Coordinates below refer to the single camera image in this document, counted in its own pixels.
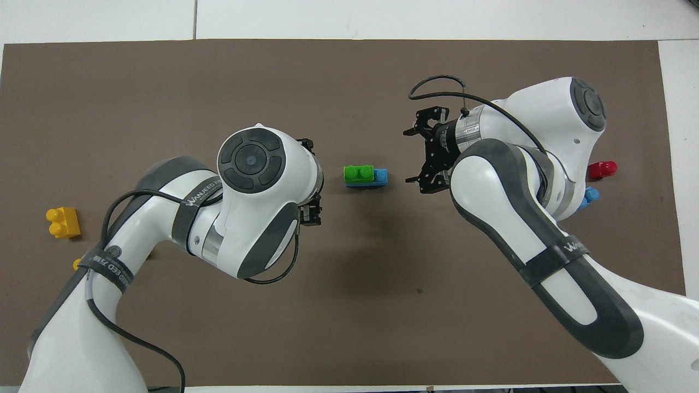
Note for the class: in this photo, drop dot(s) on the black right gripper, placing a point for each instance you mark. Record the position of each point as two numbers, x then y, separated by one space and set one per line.
445 142

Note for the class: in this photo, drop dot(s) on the green two-stud toy block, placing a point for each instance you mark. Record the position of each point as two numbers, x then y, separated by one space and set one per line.
359 174

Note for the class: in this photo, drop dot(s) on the blue three-stud toy block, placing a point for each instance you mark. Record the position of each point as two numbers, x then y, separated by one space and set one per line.
380 177
590 195

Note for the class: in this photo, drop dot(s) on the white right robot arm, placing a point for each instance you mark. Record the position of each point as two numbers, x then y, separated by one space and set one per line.
524 218

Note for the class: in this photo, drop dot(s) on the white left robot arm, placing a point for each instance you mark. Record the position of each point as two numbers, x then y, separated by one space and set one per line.
164 229

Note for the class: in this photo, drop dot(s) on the red one-stud toy block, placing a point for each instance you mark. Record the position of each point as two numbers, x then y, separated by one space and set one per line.
602 170

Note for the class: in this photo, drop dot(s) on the yellow two-stud toy block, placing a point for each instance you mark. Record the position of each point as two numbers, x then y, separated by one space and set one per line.
64 222
77 264

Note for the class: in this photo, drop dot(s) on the brown table mat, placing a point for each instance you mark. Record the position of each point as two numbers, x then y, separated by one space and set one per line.
349 305

